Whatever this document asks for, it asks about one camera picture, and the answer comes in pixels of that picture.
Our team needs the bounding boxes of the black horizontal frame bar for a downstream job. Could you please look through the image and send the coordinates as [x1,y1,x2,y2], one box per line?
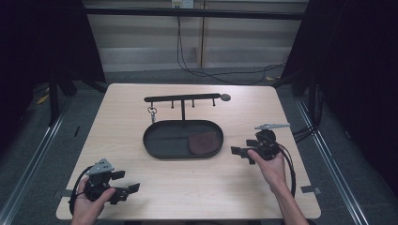
[84,7,307,22]

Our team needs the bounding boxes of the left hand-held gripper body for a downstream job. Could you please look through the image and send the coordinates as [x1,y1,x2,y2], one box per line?
[84,157,115,203]

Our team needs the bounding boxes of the right hand-held gripper black cable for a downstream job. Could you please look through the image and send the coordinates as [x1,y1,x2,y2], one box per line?
[268,136,298,199]

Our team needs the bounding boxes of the black cable on floor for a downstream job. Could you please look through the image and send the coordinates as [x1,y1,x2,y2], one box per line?
[176,16,287,86]

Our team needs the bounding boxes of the black curtain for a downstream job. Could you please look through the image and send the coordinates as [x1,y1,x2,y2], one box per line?
[280,0,398,191]
[0,0,107,158]

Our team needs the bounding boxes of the bundle of black cables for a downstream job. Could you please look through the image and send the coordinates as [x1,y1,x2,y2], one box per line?
[292,124,319,143]

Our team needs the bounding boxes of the person's right hand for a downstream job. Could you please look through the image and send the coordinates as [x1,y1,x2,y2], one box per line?
[246,148,287,192]

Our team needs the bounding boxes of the brown leather pouch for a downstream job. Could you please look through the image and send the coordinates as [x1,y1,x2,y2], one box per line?
[187,130,222,156]

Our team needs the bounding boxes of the silver key ring with clip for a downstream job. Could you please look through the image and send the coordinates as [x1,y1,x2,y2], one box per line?
[146,106,159,124]

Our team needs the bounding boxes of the hand-held gripper black cable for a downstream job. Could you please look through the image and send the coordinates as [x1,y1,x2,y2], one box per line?
[68,165,92,216]
[268,136,298,199]

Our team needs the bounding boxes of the black metal stand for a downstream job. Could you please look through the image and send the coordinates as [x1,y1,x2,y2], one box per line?
[48,69,61,127]

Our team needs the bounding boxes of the white wall socket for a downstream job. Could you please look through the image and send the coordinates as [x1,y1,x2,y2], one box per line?
[171,0,195,9]

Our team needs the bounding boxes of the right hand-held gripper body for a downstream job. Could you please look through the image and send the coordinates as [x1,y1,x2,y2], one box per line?
[253,123,291,161]

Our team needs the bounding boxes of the grey tape strip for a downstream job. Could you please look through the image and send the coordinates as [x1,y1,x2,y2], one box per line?
[53,188,73,199]
[300,185,323,195]

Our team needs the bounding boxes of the left hand-held gripper black cable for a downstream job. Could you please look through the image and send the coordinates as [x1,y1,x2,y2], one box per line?
[68,165,92,216]

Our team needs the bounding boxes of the black hook rack with tray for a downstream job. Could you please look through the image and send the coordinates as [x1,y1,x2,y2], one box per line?
[143,93,232,160]

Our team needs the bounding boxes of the yellow tape piece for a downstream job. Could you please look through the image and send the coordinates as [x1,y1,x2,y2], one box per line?
[36,93,51,105]

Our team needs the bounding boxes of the person's left hand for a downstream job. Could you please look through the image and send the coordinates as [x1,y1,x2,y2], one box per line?
[70,177,117,225]

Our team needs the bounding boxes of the metal floor rail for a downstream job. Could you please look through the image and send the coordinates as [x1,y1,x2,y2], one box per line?
[295,97,371,225]
[0,102,72,225]

